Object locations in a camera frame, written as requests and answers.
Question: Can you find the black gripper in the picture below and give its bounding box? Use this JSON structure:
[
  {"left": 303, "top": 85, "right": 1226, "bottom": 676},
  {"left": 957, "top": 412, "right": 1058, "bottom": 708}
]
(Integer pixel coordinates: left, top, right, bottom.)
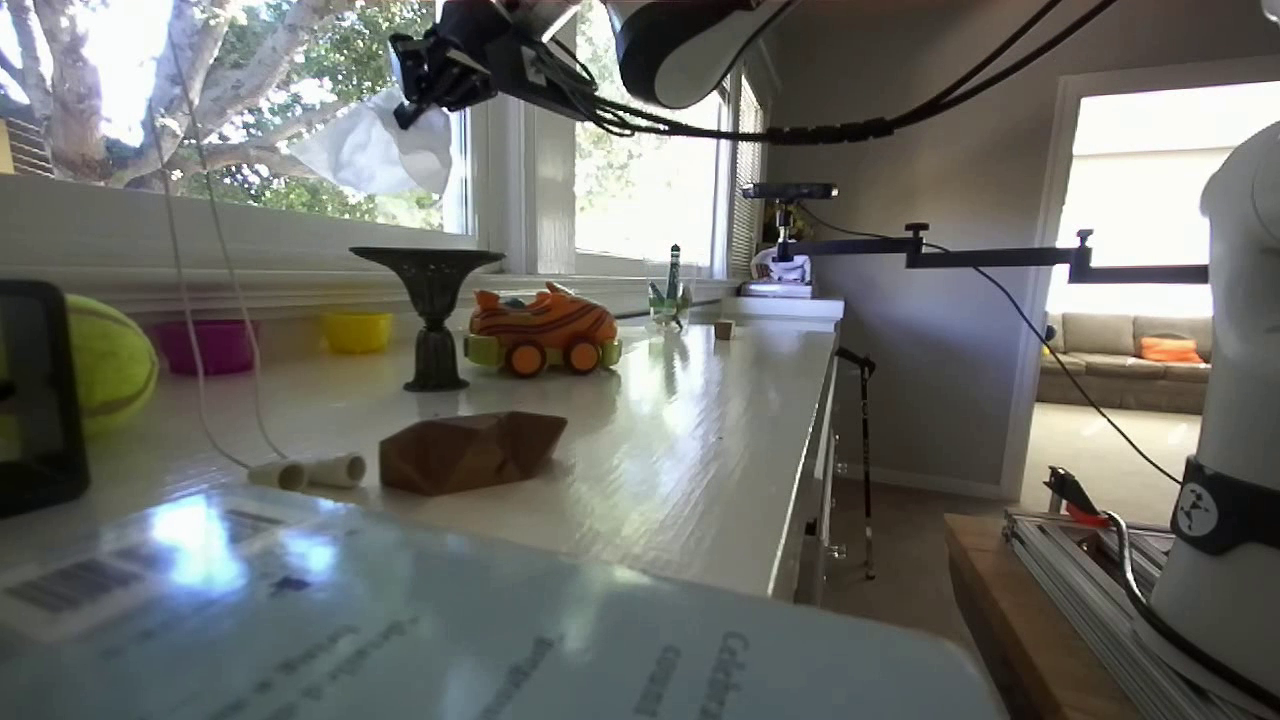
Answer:
[{"left": 390, "top": 0, "right": 591, "bottom": 133}]

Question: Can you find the white tissue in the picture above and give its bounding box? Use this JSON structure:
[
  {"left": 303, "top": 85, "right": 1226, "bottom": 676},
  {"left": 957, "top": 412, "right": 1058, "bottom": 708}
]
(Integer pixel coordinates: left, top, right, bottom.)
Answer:
[{"left": 291, "top": 86, "right": 457, "bottom": 200}]

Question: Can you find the large white framed window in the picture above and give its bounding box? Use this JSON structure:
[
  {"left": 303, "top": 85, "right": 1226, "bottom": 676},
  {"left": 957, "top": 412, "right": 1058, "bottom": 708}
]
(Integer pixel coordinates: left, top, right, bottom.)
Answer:
[{"left": 0, "top": 0, "right": 472, "bottom": 236}]

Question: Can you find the yellow bowl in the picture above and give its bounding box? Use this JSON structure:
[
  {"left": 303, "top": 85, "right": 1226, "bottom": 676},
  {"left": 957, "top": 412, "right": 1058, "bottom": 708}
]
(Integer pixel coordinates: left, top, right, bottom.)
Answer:
[{"left": 318, "top": 306, "right": 402, "bottom": 355}]

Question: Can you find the orange toy car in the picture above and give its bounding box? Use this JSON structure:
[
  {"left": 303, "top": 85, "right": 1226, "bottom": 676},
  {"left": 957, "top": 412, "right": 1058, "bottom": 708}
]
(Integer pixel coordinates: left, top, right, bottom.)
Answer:
[{"left": 461, "top": 281, "right": 623, "bottom": 378}]

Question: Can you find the tree outside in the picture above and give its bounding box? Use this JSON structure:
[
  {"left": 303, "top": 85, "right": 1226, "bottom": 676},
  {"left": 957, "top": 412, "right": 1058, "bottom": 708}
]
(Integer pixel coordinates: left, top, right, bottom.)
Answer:
[{"left": 0, "top": 0, "right": 444, "bottom": 224}]

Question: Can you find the pink bowl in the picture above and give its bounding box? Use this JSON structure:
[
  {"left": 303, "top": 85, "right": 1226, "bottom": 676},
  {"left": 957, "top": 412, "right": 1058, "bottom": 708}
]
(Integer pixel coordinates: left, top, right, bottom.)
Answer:
[{"left": 150, "top": 311, "right": 262, "bottom": 378}]

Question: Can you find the brown wooden block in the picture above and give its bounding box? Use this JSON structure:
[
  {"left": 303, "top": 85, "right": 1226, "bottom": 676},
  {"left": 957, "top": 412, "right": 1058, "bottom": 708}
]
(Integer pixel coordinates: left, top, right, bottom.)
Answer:
[{"left": 376, "top": 408, "right": 574, "bottom": 497}]

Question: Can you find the green ball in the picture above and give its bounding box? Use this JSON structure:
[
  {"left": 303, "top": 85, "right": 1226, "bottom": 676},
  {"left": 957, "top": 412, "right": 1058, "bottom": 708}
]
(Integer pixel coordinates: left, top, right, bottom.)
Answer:
[{"left": 61, "top": 287, "right": 166, "bottom": 431}]

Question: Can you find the white flat stack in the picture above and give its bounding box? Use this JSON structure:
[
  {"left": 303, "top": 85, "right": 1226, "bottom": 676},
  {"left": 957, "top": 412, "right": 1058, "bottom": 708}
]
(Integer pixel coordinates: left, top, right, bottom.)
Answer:
[{"left": 729, "top": 293, "right": 847, "bottom": 326}]

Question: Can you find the laminated paper sheet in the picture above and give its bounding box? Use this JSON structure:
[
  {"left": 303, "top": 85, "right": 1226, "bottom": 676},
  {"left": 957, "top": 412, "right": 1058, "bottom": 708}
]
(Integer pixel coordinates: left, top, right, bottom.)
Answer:
[{"left": 0, "top": 479, "right": 1011, "bottom": 720}]

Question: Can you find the black walking stick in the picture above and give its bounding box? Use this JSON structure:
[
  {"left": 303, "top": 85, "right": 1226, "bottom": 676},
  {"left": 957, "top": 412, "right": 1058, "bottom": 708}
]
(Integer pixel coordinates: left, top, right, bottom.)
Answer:
[{"left": 832, "top": 343, "right": 884, "bottom": 585}]

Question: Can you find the grey sofa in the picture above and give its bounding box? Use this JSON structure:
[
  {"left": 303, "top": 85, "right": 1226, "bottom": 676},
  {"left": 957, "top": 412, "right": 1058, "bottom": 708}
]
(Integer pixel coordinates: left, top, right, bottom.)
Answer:
[{"left": 1035, "top": 306, "right": 1217, "bottom": 417}]

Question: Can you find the orange pillow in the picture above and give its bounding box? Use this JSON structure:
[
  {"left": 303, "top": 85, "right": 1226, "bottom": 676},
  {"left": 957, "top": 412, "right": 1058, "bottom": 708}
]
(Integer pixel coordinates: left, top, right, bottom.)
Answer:
[{"left": 1135, "top": 333, "right": 1214, "bottom": 366}]

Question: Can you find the wooden platform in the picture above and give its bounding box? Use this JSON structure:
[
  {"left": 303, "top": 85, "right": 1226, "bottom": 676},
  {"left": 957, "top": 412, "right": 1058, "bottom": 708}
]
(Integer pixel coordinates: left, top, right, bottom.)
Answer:
[{"left": 940, "top": 507, "right": 1151, "bottom": 720}]

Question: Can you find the black stereo camera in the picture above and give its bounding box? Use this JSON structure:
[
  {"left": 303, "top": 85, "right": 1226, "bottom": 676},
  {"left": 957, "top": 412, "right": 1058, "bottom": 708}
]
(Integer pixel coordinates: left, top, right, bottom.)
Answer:
[{"left": 741, "top": 181, "right": 843, "bottom": 202}]

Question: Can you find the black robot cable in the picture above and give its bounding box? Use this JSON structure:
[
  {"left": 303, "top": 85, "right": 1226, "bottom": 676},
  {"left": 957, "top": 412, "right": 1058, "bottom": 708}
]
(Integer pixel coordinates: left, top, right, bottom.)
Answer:
[{"left": 574, "top": 0, "right": 1118, "bottom": 149}]

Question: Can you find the white blind cord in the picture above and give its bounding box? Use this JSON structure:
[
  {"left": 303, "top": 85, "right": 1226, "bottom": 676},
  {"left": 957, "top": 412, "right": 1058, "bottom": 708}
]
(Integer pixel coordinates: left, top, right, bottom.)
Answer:
[
  {"left": 174, "top": 53, "right": 367, "bottom": 490},
  {"left": 138, "top": 0, "right": 314, "bottom": 490}
]

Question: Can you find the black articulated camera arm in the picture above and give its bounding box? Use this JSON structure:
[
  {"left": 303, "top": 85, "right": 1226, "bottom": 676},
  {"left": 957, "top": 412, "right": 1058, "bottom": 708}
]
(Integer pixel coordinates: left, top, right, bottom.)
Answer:
[{"left": 783, "top": 220, "right": 1214, "bottom": 287}]

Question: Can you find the white doorway frame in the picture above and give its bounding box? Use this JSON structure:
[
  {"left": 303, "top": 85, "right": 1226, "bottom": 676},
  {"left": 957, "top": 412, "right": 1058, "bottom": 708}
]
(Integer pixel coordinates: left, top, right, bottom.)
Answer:
[{"left": 999, "top": 64, "right": 1280, "bottom": 507}]

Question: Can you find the thin black camera cable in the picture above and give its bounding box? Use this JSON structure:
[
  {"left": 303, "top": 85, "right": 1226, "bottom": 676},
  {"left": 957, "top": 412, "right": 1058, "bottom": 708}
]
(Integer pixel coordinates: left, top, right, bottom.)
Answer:
[{"left": 796, "top": 202, "right": 1188, "bottom": 490}]

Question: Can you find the red cable connector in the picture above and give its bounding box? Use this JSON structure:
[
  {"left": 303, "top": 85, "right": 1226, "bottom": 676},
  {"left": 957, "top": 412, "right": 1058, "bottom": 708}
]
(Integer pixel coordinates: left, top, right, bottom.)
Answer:
[{"left": 1040, "top": 458, "right": 1112, "bottom": 533}]

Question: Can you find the aluminium rail frame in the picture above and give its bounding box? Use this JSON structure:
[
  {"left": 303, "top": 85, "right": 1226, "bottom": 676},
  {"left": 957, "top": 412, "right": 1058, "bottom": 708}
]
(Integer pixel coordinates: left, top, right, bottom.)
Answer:
[{"left": 999, "top": 507, "right": 1280, "bottom": 720}]

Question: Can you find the black base cable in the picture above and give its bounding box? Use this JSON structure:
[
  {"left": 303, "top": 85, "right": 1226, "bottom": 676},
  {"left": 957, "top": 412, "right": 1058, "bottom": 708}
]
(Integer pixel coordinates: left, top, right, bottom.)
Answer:
[{"left": 1102, "top": 510, "right": 1280, "bottom": 713}]

